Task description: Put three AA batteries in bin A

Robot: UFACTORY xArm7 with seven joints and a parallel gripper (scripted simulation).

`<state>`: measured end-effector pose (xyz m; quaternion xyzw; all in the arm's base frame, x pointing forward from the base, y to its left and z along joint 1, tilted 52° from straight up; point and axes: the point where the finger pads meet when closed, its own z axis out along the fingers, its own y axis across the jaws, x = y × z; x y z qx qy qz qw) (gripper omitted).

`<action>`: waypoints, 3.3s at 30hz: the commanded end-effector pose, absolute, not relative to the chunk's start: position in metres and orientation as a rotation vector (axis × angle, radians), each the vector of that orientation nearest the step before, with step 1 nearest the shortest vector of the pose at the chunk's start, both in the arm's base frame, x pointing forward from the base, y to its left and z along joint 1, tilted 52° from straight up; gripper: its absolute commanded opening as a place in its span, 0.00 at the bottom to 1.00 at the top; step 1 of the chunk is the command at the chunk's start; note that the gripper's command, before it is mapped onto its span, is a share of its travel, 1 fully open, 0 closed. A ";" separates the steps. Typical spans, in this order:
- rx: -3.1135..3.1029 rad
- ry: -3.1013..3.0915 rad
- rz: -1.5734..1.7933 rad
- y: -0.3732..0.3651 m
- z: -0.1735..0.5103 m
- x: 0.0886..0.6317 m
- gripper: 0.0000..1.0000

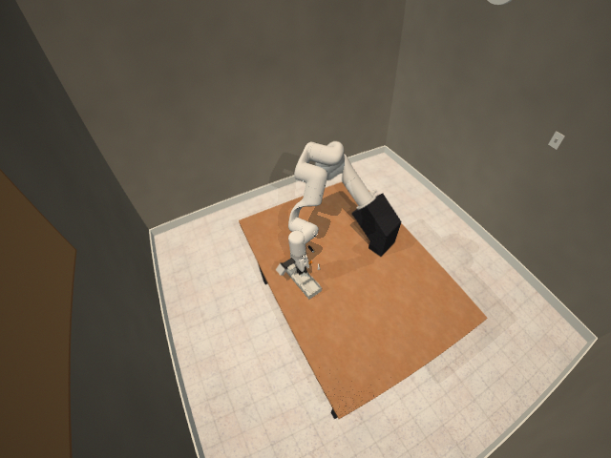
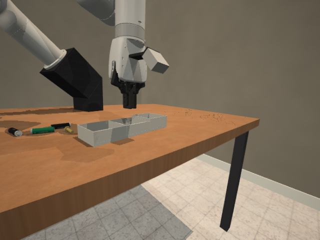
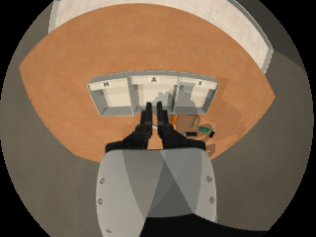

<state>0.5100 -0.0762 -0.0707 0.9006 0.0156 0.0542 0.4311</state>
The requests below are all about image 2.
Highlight green aa battery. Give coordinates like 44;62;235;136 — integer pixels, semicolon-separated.
30;127;55;134

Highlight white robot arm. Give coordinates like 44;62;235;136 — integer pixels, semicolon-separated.
0;0;169;74

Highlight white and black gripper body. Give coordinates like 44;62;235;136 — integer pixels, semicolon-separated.
108;36;147;83

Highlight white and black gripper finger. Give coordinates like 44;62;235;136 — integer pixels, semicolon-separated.
130;82;145;109
111;62;133;109

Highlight black battery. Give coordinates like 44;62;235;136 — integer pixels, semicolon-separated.
8;128;23;137
51;122;71;129

